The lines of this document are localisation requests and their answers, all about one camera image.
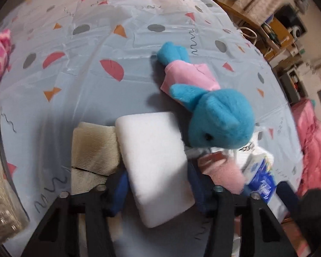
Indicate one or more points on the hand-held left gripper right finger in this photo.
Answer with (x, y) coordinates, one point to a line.
(199, 192)

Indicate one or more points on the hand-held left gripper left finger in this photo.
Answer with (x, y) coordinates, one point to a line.
(120, 195)

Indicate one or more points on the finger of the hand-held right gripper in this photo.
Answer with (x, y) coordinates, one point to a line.
(286, 192)

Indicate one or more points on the white sponge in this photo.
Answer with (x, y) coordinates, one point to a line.
(155, 166)

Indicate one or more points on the blue tissue pack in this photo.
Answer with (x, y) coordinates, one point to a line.
(262, 182)

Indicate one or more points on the pink yarn ball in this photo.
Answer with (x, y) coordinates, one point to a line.
(224, 176)

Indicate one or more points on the beige waffle cloth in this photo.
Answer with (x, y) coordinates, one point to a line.
(96, 147)

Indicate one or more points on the pink bedding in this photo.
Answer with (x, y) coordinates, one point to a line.
(313, 139)

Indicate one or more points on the blue plush toy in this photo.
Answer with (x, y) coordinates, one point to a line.
(224, 117)

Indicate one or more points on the grey storage cabinet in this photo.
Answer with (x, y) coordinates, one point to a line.
(294, 85)

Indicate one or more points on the wooden chair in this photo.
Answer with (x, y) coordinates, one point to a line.
(279, 34)

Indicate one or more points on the white round fan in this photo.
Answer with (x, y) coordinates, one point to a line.
(297, 30)

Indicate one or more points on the black monitor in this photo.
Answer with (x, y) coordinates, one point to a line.
(286, 16)

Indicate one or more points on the wooden desk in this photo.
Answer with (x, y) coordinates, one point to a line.
(230, 5)

